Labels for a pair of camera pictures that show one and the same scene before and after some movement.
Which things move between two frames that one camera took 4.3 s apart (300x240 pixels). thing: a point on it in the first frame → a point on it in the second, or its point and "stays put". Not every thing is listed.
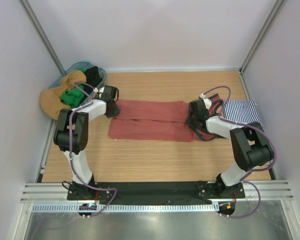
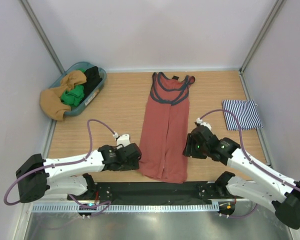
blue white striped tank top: (241, 111) stays put
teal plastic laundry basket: (84, 65) stays put
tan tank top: (50, 100) stays put
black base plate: (155, 193) stays put
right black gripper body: (191, 119) → (199, 151)
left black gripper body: (115, 111) → (128, 166)
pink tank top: (156, 121) → (164, 129)
